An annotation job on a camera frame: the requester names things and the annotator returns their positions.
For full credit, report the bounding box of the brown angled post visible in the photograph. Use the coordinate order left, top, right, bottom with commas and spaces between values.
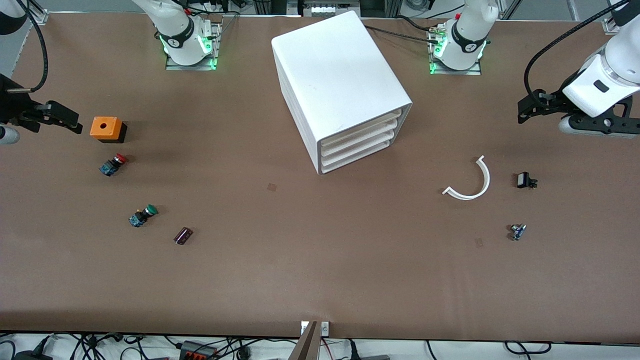
289, 321, 321, 360

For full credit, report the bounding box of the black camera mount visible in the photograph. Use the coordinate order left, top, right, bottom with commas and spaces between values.
0, 75, 42, 134
570, 95, 640, 137

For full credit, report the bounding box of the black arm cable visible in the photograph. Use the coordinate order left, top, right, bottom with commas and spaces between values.
14, 0, 49, 94
523, 0, 632, 97

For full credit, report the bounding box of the green push button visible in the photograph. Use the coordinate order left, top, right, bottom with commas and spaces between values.
129, 204, 159, 228

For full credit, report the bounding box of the red push button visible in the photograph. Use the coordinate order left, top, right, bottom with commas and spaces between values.
99, 154, 128, 177

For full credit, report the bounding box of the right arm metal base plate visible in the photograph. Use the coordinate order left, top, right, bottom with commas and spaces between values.
165, 20, 222, 71

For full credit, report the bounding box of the orange box with hole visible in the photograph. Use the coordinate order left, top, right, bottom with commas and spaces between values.
90, 116, 128, 144

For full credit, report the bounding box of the white terminal block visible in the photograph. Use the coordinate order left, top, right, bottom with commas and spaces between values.
299, 2, 362, 17

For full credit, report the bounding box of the black looped floor cable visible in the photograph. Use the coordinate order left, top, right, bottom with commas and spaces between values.
504, 340, 552, 355

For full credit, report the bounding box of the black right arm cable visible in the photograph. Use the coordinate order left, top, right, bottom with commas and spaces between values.
14, 0, 49, 94

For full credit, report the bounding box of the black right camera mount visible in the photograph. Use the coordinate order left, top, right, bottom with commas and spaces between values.
0, 75, 42, 134

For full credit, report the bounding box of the white drawer cabinet shell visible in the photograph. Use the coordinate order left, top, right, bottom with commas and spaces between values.
271, 11, 414, 176

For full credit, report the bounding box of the white curved plastic clip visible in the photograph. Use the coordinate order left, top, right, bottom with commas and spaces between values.
442, 155, 491, 201

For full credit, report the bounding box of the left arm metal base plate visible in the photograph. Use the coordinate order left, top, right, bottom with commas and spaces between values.
429, 27, 483, 76

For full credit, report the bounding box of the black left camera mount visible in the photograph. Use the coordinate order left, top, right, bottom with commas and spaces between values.
570, 95, 640, 137

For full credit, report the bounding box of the black orange power strip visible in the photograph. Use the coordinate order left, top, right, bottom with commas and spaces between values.
180, 341, 219, 360

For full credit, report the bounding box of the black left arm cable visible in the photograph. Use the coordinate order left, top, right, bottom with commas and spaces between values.
523, 0, 632, 97

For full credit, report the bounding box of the black base cable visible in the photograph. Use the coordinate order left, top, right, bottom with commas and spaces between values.
395, 15, 442, 33
364, 24, 441, 45

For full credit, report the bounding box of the small white edge bracket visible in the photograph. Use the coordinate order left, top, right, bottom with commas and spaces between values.
300, 321, 331, 336

